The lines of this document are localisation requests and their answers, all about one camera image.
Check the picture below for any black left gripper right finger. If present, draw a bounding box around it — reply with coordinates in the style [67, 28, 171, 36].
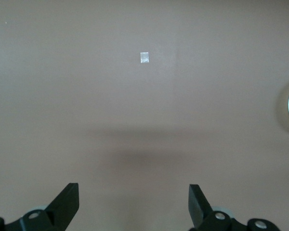
[188, 184, 280, 231]

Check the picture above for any brown table cover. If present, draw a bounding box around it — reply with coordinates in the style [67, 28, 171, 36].
[0, 0, 289, 231]

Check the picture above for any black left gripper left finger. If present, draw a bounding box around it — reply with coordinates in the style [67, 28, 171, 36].
[0, 182, 79, 231]

